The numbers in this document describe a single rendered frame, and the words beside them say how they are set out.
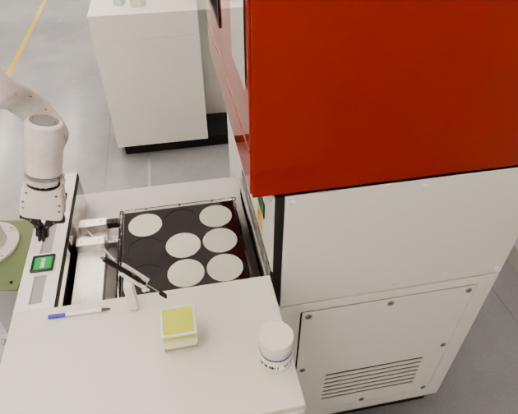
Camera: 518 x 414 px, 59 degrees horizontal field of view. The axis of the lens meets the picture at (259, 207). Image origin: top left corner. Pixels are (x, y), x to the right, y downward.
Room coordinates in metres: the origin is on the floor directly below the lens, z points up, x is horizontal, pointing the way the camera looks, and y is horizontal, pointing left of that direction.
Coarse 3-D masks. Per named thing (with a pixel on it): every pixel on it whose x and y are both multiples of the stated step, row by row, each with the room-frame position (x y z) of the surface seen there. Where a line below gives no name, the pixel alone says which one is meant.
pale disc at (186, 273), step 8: (176, 264) 0.86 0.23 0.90; (184, 264) 0.86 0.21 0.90; (192, 264) 0.86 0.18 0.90; (200, 264) 0.86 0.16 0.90; (168, 272) 0.83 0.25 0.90; (176, 272) 0.83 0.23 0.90; (184, 272) 0.83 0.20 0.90; (192, 272) 0.83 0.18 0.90; (200, 272) 0.83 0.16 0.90; (176, 280) 0.80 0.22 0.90; (184, 280) 0.80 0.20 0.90; (192, 280) 0.80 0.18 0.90; (200, 280) 0.80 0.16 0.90
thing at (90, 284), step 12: (108, 228) 1.03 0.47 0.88; (84, 252) 0.92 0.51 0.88; (96, 252) 0.92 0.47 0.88; (84, 264) 0.88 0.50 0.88; (96, 264) 0.88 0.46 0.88; (84, 276) 0.83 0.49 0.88; (96, 276) 0.83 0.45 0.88; (84, 288) 0.79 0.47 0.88; (96, 288) 0.79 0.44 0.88; (72, 300) 0.75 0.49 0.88; (84, 300) 0.75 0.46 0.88; (96, 300) 0.75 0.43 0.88
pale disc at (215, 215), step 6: (204, 210) 1.09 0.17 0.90; (210, 210) 1.09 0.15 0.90; (216, 210) 1.09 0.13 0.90; (222, 210) 1.09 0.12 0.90; (228, 210) 1.09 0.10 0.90; (204, 216) 1.06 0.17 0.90; (210, 216) 1.06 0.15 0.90; (216, 216) 1.06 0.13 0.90; (222, 216) 1.06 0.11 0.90; (228, 216) 1.06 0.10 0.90; (204, 222) 1.03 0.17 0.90; (210, 222) 1.03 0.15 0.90; (216, 222) 1.03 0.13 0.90; (222, 222) 1.03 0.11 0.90; (228, 222) 1.03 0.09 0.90
